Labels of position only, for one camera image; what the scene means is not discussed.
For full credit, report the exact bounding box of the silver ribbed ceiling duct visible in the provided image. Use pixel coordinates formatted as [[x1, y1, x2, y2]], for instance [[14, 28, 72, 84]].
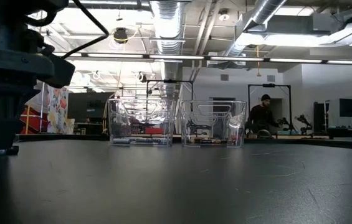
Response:
[[149, 0, 185, 100], [224, 0, 288, 58]]

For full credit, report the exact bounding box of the black cabinet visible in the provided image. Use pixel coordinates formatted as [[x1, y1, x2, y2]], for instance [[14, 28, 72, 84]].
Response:
[[313, 101, 329, 132]]

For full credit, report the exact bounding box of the person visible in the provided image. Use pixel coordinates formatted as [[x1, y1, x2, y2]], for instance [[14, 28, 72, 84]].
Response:
[[246, 94, 282, 134]]

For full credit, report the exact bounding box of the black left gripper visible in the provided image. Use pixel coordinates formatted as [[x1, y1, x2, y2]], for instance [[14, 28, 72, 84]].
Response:
[[0, 49, 55, 151]]

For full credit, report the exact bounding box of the black overhead camera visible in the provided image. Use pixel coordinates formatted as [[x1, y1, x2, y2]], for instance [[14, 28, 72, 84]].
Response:
[[113, 27, 130, 44]]

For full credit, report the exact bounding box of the black table mat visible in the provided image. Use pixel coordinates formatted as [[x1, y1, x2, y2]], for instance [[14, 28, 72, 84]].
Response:
[[0, 139, 352, 224]]

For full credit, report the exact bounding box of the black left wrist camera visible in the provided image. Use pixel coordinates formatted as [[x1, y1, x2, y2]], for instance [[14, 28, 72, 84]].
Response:
[[38, 54, 76, 90]]

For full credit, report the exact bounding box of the clear plastic bin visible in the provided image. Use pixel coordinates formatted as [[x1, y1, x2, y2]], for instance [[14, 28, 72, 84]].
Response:
[[106, 98, 177, 147], [179, 99, 248, 149]]

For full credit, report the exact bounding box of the long white light bar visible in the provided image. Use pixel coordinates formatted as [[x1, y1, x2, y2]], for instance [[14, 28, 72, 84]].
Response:
[[50, 51, 352, 66]]

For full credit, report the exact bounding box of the white rectangular air duct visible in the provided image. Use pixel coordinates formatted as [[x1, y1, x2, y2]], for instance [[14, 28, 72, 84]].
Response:
[[240, 14, 352, 47]]

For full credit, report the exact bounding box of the grey metal rack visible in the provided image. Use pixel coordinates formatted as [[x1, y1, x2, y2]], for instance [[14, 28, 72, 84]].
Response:
[[38, 81, 45, 135]]

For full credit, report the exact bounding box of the black monitor screen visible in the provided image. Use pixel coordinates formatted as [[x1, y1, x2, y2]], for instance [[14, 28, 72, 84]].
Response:
[[339, 98, 352, 118], [67, 91, 115, 123]]

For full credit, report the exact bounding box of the yellow hanging cord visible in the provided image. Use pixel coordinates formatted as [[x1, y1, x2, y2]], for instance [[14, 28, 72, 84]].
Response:
[[255, 45, 262, 78]]

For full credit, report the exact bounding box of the black side table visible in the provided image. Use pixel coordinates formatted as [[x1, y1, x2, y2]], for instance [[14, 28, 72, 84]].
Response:
[[326, 126, 352, 141]]

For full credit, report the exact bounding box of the floral patterned panel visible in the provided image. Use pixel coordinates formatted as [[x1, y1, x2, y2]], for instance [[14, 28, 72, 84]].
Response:
[[46, 85, 76, 135]]

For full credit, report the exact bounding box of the red box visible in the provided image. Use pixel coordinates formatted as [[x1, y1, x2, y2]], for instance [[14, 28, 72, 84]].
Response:
[[144, 126, 164, 135]]

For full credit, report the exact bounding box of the red black striped structure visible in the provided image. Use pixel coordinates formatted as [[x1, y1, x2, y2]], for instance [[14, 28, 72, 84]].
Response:
[[19, 105, 49, 135]]

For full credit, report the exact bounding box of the black metal rig frame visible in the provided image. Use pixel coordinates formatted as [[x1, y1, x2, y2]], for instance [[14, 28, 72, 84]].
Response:
[[247, 83, 292, 134]]

